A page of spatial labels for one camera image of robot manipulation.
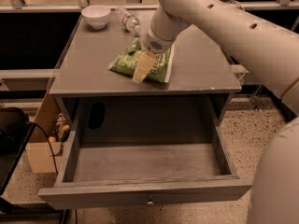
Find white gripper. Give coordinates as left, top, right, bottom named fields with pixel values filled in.
left=133, top=25, right=177, bottom=83

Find green jalapeno chip bag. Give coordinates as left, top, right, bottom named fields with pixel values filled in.
left=108, top=40, right=174, bottom=83

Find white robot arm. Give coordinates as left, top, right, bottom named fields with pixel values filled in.
left=133, top=0, right=299, bottom=224

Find grey open top drawer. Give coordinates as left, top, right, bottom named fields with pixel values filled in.
left=38, top=104, right=252, bottom=209

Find clear plastic water bottle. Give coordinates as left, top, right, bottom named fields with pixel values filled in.
left=115, top=6, right=141, bottom=36

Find grey wooden cabinet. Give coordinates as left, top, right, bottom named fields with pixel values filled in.
left=50, top=19, right=240, bottom=144

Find white ceramic bowl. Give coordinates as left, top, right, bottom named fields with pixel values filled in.
left=81, top=5, right=111, bottom=29

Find cardboard box with items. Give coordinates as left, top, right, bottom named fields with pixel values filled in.
left=26, top=94, right=70, bottom=174

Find black chair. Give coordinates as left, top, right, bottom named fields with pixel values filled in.
left=0, top=107, right=34, bottom=213

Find white cable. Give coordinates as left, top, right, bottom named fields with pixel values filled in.
left=228, top=0, right=247, bottom=82

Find metal frame rail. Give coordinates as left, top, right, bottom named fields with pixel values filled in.
left=0, top=64, right=258, bottom=91

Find black cable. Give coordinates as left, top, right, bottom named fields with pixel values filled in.
left=26, top=120, right=59, bottom=175

